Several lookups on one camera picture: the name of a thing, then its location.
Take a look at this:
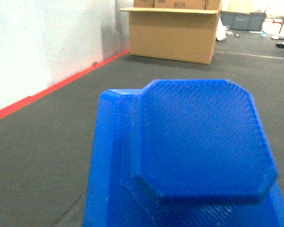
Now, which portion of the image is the blue block part with knob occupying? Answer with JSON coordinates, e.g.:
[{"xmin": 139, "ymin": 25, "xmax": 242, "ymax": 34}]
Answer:
[{"xmin": 82, "ymin": 80, "xmax": 284, "ymax": 227}]

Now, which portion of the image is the large cardboard box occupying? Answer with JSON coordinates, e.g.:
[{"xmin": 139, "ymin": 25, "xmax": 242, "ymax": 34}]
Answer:
[{"xmin": 120, "ymin": 0, "xmax": 222, "ymax": 64}]

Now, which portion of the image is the grey plastic tote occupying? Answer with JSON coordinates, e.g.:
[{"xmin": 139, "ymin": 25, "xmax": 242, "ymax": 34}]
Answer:
[{"xmin": 221, "ymin": 11, "xmax": 266, "ymax": 31}]

